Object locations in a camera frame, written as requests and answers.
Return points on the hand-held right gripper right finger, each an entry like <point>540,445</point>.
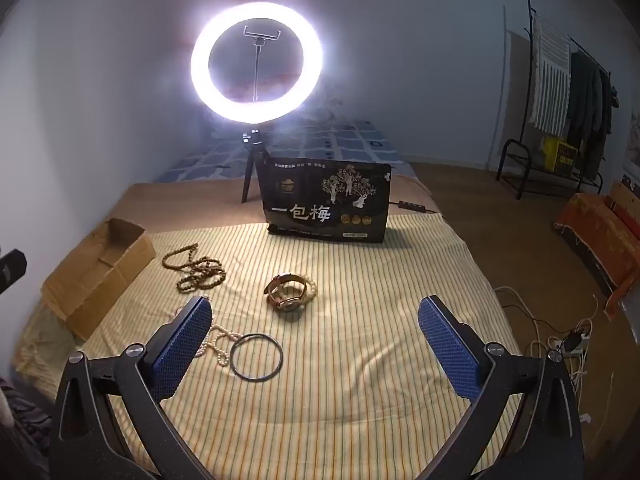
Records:
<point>450,350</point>

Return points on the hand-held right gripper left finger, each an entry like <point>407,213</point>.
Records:
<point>180,350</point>

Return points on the thin dark bangle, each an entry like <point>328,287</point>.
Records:
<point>282,357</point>

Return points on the brown cardboard box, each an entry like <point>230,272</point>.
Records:
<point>125,255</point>

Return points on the yellow striped bed sheet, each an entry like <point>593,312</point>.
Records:
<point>350,360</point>

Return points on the power strip with charger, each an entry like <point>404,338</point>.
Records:
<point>570,342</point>

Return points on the striped purple clothing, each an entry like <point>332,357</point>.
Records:
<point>20,425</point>

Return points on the black tripod stand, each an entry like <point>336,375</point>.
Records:
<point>248,180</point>

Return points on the orange cloth covered bench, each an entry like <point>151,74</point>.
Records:
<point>595,230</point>

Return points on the black printed snack bag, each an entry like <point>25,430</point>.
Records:
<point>320,195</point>

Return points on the black clothes rack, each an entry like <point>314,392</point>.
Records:
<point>510,150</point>

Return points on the yellow box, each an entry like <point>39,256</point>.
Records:
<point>562,157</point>

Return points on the blue patterned bed sheet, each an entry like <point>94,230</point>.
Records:
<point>340,145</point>

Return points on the dark hanging clothes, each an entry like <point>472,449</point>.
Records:
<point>585,110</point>

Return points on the white striped hanging garment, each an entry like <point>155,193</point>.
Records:
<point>550,85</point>

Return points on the phone holder clamp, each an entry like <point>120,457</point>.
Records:
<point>257,60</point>

